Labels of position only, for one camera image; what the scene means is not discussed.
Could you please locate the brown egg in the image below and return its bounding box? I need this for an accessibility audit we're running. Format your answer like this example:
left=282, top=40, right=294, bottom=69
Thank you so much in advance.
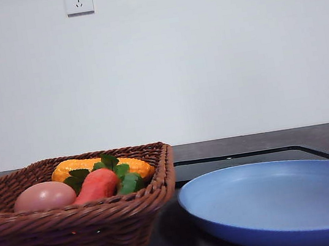
left=14, top=182, right=77, bottom=212

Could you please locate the blue plate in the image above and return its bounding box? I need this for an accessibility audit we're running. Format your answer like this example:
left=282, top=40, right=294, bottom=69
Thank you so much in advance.
left=178, top=158, right=329, bottom=246

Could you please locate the brown wicker basket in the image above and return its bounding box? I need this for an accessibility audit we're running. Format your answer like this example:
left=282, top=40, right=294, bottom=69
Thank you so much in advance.
left=0, top=142, right=175, bottom=246

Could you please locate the black tray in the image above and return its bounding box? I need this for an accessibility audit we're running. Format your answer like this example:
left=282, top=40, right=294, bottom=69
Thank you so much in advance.
left=173, top=145, right=329, bottom=189

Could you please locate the red toy carrot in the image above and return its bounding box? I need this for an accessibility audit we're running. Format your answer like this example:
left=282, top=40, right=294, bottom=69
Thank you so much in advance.
left=74, top=168, right=119, bottom=205

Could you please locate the orange toy corn cob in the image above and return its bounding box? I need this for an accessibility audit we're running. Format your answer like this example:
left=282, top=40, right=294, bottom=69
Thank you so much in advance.
left=51, top=158, right=155, bottom=183

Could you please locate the white wall socket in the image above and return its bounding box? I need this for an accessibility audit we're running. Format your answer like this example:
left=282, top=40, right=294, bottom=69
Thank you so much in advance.
left=65, top=0, right=96, bottom=18

